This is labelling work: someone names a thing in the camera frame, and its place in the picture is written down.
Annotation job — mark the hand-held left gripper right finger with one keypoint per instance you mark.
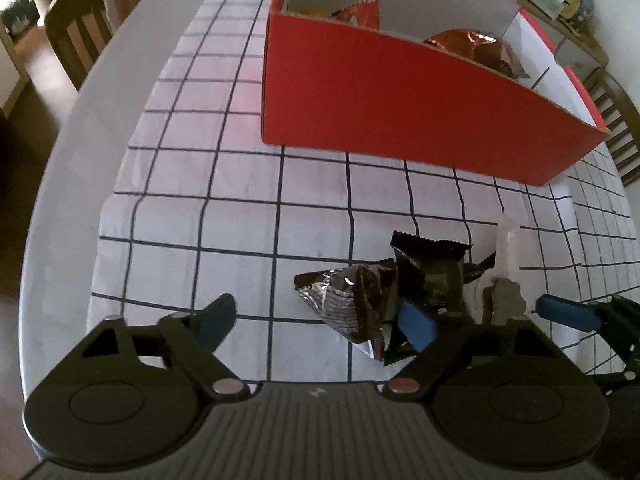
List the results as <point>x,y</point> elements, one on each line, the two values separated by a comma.
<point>415,327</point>

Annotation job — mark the wooden slatted chair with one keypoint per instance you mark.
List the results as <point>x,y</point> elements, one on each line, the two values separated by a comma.
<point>625,125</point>

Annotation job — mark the silver black snack packet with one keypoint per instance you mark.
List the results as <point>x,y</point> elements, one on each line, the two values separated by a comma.
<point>345,300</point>

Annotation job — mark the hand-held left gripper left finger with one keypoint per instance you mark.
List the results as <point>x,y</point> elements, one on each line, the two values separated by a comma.
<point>220,317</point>

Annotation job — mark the black wrapper corner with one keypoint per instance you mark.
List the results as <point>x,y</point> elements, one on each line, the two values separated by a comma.
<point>477,267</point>

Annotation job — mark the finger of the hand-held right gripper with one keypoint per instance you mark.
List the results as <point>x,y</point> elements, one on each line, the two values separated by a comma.
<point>570,312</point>
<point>620,384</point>

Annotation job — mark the red cardboard box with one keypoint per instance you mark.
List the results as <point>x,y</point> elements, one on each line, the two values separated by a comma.
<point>400,120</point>

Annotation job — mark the brown foil snack packet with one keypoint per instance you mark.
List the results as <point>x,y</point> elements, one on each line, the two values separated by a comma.
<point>480,52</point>

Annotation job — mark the wooden chair with cloth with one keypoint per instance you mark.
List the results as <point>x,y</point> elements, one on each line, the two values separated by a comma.
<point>75,35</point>

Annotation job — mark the white wooden cabinet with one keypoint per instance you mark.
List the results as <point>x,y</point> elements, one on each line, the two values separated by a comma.
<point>575,52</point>

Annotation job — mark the orange snack packet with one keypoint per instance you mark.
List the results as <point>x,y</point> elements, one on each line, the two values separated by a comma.
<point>362,14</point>

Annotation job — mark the clear snack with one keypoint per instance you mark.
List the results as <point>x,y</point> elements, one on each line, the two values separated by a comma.
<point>506,245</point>

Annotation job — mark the white checkered tablecloth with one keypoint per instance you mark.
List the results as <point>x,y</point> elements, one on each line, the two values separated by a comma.
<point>225,220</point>

